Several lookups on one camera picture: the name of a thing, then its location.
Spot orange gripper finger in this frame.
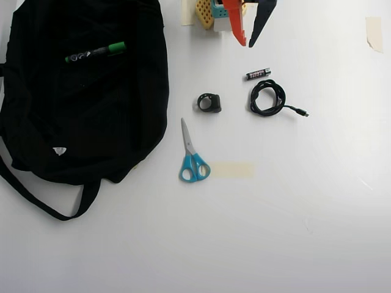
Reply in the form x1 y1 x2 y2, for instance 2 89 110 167
222 0 247 48

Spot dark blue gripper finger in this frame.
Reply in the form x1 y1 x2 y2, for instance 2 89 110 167
247 0 278 49

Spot green marker with black label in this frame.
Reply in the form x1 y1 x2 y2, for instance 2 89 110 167
64 41 128 65

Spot beige tape strip by robot base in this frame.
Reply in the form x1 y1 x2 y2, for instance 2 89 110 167
181 0 196 26

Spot black fabric bag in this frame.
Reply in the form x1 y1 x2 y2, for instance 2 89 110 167
0 0 170 222

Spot yellow perforated base block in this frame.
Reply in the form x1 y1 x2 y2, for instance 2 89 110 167
194 0 214 31

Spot black AAA battery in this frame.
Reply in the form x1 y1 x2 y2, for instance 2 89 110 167
245 68 272 82

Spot torn beige masking tape piece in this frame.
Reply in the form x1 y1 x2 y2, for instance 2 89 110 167
365 16 384 54

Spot beige masking tape strip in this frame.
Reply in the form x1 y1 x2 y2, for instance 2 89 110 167
210 162 255 179

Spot coiled black USB cable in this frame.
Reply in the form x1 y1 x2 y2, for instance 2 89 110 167
249 79 310 118

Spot black plastic ring clip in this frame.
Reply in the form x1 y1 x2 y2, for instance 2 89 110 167
197 93 222 114

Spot scissors with blue handles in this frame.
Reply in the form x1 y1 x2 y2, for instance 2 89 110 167
178 117 211 184

